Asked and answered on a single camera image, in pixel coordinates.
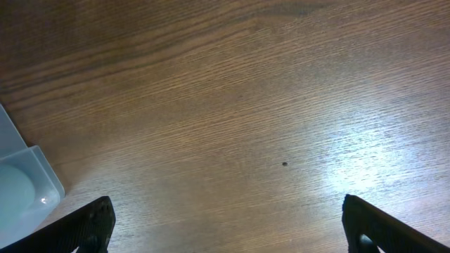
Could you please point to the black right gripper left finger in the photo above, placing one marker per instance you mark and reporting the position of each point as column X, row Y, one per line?
column 87, row 230

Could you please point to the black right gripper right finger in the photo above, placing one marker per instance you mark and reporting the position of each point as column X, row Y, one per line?
column 369, row 229

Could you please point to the clear plastic storage container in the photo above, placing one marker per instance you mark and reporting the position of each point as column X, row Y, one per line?
column 30, row 189

